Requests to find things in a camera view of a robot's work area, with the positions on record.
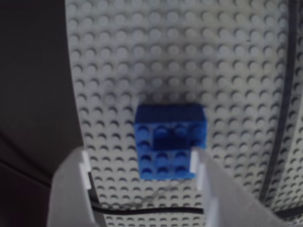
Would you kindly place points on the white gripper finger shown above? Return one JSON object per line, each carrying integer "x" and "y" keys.
{"x": 227, "y": 205}
{"x": 68, "y": 196}

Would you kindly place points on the blue lego cube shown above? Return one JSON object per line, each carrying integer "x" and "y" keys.
{"x": 165, "y": 118}

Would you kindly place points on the grey studded lego baseplate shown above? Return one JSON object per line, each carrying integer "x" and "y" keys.
{"x": 165, "y": 59}

